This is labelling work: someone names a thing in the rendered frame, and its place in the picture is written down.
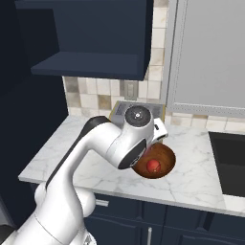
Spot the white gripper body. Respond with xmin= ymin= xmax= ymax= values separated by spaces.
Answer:
xmin=151 ymin=128 xmax=169 ymax=145

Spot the brown wooden bowl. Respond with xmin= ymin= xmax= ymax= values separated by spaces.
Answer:
xmin=131 ymin=142 xmax=177 ymax=180

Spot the black sink basin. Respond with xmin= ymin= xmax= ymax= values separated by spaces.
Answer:
xmin=208 ymin=130 xmax=245 ymax=199

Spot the dark blue cabinet door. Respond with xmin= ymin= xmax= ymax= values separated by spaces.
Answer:
xmin=83 ymin=215 xmax=162 ymax=245

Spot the tall dark blue cabinet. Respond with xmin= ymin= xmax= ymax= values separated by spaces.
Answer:
xmin=0 ymin=0 xmax=70 ymax=228

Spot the red onion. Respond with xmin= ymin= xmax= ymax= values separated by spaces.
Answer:
xmin=145 ymin=159 xmax=162 ymax=173

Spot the grey toaster with yellow edge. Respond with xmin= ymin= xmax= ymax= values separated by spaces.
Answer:
xmin=109 ymin=100 xmax=167 ymax=129

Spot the dark blue drawer front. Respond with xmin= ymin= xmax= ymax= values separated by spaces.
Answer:
xmin=91 ymin=192 xmax=142 ymax=222

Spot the grey framed window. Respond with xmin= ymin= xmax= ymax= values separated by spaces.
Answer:
xmin=160 ymin=0 xmax=245 ymax=120

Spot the white wall outlet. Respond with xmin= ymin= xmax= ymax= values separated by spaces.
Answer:
xmin=123 ymin=79 xmax=139 ymax=100

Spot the silver drawer handle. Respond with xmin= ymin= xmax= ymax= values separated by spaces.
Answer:
xmin=95 ymin=199 xmax=110 ymax=208

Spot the silver cabinet door handle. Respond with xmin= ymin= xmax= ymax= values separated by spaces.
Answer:
xmin=146 ymin=226 xmax=153 ymax=245

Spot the dark blue open wall cabinet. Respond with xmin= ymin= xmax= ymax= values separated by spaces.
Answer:
xmin=13 ymin=0 xmax=155 ymax=81

